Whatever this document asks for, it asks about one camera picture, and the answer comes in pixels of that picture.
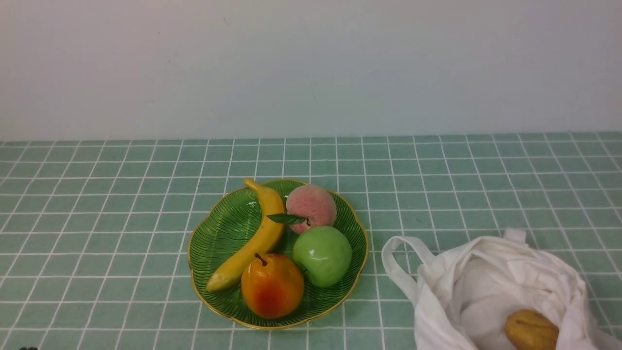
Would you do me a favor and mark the brown yellow fruit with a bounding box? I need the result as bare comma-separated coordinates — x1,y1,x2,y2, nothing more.
504,309,558,350

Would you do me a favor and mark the white cloth bag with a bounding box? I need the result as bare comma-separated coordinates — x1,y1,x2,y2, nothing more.
381,228,621,350

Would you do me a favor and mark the pink peach with leaf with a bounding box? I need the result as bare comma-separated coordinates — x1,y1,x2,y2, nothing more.
268,184,337,235

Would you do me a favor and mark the yellow banana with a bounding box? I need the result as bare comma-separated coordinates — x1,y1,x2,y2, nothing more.
205,178,286,292

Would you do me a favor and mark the green apple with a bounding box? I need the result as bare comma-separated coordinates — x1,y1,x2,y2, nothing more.
293,226,352,288

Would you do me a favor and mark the green leaf-shaped plate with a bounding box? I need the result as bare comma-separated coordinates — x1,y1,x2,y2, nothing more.
187,188,370,331

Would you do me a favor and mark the orange red pear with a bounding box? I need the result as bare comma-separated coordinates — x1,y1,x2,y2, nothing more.
241,253,305,319

